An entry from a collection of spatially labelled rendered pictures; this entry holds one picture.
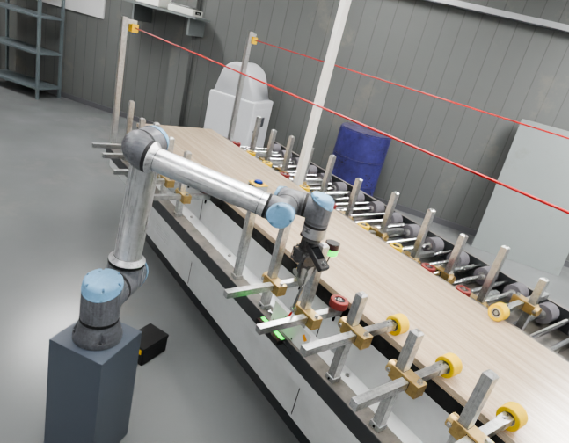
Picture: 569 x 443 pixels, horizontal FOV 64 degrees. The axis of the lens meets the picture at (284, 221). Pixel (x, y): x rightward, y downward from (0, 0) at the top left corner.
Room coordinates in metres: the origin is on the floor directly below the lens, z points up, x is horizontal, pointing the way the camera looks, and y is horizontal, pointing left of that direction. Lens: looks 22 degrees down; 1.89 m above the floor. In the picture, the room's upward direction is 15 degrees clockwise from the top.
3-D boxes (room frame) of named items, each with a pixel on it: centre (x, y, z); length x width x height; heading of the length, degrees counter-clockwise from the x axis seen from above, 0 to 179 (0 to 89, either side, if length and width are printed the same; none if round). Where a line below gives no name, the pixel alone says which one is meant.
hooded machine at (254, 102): (6.32, 0.97, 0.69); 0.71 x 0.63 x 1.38; 76
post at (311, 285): (1.65, -0.18, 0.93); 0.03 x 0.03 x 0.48; 41
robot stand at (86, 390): (1.49, 0.62, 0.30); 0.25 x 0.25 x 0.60; 76
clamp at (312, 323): (1.64, -0.19, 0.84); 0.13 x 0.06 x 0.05; 41
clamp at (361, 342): (1.45, -0.35, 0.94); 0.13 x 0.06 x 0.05; 41
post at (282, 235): (1.84, -0.01, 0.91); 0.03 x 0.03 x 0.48; 41
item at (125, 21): (3.60, 1.49, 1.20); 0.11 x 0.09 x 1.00; 131
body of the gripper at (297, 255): (1.61, -0.11, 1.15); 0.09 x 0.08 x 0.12; 41
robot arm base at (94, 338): (1.49, 0.62, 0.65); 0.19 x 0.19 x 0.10
